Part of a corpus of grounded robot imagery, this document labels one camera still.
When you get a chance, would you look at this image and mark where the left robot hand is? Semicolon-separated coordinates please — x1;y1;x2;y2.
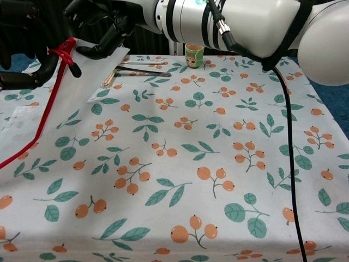
0;0;82;91

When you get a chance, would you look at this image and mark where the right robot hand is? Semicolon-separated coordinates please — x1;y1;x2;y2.
63;0;137;60

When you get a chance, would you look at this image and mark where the clear zip pouch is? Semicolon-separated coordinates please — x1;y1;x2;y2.
0;37;131;170

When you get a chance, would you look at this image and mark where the white pen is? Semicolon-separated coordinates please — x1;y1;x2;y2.
124;60;165;67

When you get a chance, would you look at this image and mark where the bundle of bamboo skewers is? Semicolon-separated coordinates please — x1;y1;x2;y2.
101;69;121;88

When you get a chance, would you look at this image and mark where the floral print tablecloth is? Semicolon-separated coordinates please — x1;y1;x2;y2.
0;53;349;262

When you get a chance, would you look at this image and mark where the black-handled knife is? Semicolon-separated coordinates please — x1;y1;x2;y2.
116;65;172;78

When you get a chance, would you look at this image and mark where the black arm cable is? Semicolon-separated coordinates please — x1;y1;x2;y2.
207;0;309;262

